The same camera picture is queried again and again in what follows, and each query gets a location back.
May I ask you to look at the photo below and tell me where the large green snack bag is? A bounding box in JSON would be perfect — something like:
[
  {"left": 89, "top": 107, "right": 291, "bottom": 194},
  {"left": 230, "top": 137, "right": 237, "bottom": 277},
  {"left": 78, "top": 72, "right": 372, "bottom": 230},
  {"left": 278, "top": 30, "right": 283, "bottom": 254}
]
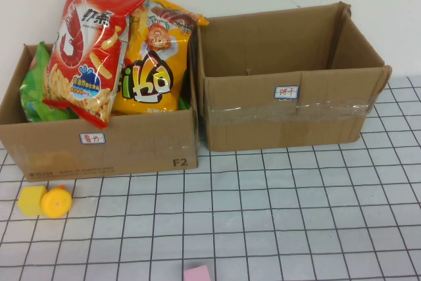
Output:
[{"left": 18, "top": 41, "right": 80, "bottom": 123}]

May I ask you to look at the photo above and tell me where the yellow toy block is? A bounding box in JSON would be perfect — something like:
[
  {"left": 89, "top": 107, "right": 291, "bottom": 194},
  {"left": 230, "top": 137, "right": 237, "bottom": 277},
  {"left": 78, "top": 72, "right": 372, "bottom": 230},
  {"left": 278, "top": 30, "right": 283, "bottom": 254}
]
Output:
[{"left": 39, "top": 184, "right": 73, "bottom": 218}]

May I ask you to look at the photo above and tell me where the white label red writing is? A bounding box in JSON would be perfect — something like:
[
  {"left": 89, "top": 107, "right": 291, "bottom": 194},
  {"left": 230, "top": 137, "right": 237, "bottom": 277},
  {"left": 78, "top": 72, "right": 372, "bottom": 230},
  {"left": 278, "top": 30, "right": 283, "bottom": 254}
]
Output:
[
  {"left": 274, "top": 86, "right": 301, "bottom": 100},
  {"left": 79, "top": 132, "right": 107, "bottom": 145}
]

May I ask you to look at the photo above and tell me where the cardboard box printed F2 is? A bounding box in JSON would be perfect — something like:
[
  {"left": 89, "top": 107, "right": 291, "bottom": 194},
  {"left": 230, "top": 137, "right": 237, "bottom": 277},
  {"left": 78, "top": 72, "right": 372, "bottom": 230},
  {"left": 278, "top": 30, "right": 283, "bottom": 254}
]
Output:
[{"left": 0, "top": 32, "right": 200, "bottom": 183}]

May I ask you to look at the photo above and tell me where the red shrimp cracker bag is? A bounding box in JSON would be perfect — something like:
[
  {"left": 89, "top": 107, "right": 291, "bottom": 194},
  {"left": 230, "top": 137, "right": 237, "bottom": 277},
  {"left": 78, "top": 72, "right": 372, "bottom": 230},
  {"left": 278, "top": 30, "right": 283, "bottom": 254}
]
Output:
[{"left": 42, "top": 0, "right": 151, "bottom": 130}]

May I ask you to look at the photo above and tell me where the taped brown cardboard box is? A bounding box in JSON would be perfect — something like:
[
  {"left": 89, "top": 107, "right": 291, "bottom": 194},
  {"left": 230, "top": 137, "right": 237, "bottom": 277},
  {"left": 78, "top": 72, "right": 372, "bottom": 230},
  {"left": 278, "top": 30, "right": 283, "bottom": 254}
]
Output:
[{"left": 196, "top": 1, "right": 393, "bottom": 153}]

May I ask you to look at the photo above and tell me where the pink foam cube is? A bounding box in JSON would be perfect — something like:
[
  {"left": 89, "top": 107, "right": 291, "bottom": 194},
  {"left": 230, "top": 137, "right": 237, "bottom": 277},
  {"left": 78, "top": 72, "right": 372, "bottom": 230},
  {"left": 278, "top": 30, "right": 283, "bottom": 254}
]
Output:
[{"left": 183, "top": 264, "right": 211, "bottom": 281}]

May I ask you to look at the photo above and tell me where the white black grid tablecloth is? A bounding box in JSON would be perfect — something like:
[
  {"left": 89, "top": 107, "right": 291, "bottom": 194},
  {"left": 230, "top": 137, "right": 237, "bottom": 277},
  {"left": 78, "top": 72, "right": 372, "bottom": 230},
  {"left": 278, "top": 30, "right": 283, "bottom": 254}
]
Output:
[{"left": 0, "top": 75, "right": 421, "bottom": 281}]

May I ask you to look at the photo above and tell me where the yellow foam block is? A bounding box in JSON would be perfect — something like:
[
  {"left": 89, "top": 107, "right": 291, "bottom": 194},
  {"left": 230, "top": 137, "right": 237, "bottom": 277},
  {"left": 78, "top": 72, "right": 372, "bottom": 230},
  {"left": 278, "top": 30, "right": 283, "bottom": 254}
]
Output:
[{"left": 17, "top": 186, "right": 47, "bottom": 218}]

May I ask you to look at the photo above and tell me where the orange potato chips bag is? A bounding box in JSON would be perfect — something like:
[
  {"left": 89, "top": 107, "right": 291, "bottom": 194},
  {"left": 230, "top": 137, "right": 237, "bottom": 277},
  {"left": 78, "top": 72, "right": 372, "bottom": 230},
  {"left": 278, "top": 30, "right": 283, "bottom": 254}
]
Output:
[{"left": 110, "top": 0, "right": 210, "bottom": 116}]

